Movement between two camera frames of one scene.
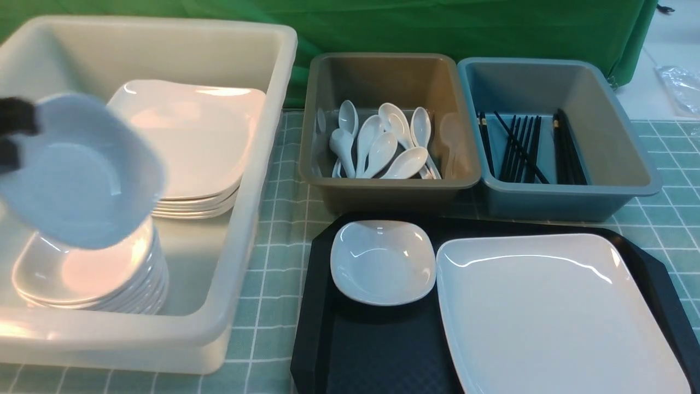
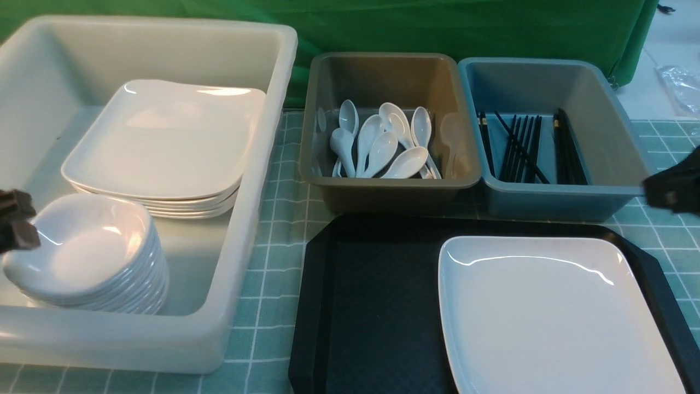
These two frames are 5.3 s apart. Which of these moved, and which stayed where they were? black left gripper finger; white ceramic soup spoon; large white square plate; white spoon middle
Moved: black left gripper finger
Stayed: white spoon middle; white ceramic soup spoon; large white square plate
